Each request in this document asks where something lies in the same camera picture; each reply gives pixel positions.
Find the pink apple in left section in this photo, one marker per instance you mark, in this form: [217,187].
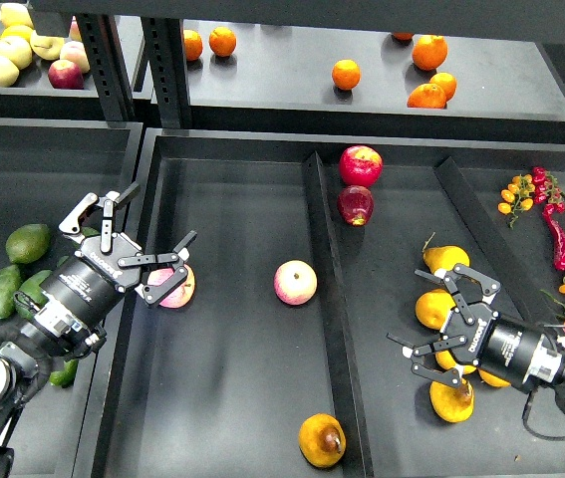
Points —
[180,296]

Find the yellow pear with stem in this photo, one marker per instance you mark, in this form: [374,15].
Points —
[443,258]

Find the black middle tray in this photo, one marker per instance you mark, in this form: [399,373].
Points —
[220,387]

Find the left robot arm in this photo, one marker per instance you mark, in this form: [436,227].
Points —
[27,351]

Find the orange cherry tomato bunch left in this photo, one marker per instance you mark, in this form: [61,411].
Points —
[517,197]

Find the round yellow pear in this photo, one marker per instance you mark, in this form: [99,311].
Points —
[433,307]

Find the yellow pear with brown end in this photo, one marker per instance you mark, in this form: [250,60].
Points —
[322,440]

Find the black shelf post right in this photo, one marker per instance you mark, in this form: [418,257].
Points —
[166,56]

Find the red cherry tomato bunch top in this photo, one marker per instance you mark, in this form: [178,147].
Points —
[547,190]

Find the black shelf post left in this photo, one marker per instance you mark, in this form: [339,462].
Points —
[108,68]

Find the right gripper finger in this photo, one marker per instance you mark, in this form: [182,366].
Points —
[469,312]
[421,356]

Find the yellow apple with stem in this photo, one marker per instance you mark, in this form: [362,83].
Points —
[46,47]

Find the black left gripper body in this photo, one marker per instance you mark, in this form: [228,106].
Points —
[87,286]

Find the red apple on left shelf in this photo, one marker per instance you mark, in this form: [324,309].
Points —
[65,75]

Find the pink apple centre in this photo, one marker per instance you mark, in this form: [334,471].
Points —
[295,282]

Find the green avocado centre pile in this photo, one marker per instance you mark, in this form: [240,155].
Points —
[33,291]

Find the pale pink apple on shelf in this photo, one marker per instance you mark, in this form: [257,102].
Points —
[74,51]

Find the yellow pear lower right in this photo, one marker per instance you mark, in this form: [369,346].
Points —
[452,404]

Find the dark avocado middle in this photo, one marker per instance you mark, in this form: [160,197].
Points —
[62,260]

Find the red chili pepper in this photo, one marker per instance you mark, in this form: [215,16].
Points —
[557,234]

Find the black tray divider right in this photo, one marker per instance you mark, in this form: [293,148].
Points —
[512,261]

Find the yellow pear brown spot right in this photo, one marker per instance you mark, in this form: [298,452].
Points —
[492,379]

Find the yellow pear under gripper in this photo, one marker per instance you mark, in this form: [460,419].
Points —
[445,360]

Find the black left tray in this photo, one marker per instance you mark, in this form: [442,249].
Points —
[46,167]

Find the dark green avocado top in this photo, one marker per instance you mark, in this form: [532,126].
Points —
[90,232]

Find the black tray divider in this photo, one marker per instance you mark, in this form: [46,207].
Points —
[512,261]
[340,352]

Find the dark red apple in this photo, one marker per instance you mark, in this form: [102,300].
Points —
[356,205]

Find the black shelf post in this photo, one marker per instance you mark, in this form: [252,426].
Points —
[166,56]
[108,68]

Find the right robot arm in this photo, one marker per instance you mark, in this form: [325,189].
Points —
[474,333]

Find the black tray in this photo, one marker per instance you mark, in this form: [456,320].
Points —
[46,167]
[220,387]

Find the black tray divider left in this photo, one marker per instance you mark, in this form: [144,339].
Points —
[340,352]

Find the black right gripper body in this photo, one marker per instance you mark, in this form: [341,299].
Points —
[505,348]

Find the light green avocado top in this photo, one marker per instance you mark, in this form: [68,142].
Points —
[28,243]

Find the bright red apple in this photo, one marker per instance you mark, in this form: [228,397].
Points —
[360,165]

